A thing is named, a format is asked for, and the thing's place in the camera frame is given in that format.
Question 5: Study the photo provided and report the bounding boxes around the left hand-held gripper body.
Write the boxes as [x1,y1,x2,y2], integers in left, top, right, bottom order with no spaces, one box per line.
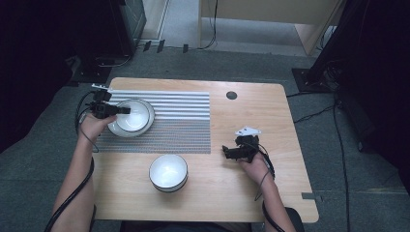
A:
[88,82,114,120]

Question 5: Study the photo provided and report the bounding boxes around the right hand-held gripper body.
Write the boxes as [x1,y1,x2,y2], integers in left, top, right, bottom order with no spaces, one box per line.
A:
[234,126,263,163]

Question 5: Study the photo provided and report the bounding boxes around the white round plate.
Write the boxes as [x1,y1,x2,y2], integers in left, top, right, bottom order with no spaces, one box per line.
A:
[106,98,156,138]

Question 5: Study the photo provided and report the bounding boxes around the person's left hand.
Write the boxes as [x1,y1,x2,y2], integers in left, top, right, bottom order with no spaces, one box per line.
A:
[78,113,118,145]

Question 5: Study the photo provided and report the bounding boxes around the person's right hand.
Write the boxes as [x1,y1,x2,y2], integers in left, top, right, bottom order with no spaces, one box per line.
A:
[239,153,277,188]

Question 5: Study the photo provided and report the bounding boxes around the grey striped placemat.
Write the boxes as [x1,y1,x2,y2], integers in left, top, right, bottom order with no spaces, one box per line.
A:
[93,90,212,155]

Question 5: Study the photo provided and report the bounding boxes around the grey floor tape strip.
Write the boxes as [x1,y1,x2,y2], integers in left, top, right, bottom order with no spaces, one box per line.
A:
[301,191,323,203]

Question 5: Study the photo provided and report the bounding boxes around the dark curtain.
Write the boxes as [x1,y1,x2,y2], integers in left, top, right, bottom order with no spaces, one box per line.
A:
[0,0,121,154]
[307,0,410,194]

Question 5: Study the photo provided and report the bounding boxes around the dark cabinet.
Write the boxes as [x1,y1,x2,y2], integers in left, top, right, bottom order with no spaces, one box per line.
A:
[109,0,148,56]

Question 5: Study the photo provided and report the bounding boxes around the person's dark trousers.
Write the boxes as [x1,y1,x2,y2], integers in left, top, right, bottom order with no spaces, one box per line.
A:
[119,220,253,232]

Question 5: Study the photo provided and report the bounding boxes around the light wooden desk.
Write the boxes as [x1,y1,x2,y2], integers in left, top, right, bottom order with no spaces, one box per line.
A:
[197,0,346,56]

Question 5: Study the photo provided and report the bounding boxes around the black stand base plate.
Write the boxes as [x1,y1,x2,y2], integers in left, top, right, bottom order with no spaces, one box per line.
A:
[291,67,337,95]
[70,56,114,85]

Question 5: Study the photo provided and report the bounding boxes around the thin grey left gripper cable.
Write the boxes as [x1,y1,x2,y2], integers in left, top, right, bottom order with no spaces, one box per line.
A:
[78,112,100,154]

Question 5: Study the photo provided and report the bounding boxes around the thin grey gripper cable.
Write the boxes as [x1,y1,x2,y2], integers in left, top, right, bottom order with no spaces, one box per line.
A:
[78,112,100,154]
[254,169,273,202]

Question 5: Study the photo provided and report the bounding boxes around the thin grey right gripper cable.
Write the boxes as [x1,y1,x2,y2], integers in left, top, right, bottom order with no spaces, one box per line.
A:
[254,169,273,202]

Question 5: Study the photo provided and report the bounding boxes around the black floor cable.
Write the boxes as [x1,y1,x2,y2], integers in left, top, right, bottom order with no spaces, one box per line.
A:
[293,104,337,125]
[333,100,352,232]
[285,91,337,99]

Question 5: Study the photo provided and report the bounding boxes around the black hanging cable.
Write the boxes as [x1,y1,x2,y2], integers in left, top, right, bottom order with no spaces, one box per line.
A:
[196,0,219,51]

